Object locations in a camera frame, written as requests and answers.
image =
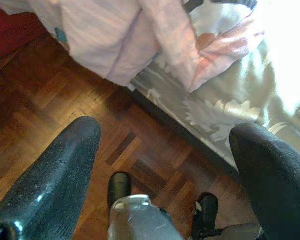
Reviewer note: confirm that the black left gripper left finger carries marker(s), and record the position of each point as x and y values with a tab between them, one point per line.
55	180

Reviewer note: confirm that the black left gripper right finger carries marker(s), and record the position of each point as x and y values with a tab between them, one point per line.
277	187

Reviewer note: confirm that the red cushion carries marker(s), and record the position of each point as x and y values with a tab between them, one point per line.
10	27

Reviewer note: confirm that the pink cartoon print blanket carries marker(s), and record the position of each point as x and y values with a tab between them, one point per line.
102	37

